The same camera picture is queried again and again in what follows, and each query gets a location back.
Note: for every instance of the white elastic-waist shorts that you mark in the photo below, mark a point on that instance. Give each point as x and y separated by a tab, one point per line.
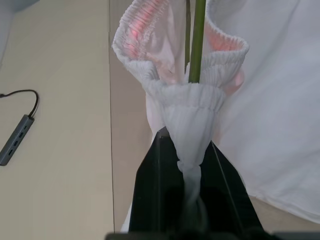
275	100

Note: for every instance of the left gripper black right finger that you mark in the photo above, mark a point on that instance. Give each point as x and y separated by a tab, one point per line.
225	205

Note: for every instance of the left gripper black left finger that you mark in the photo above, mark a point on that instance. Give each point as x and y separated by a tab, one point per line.
160	187

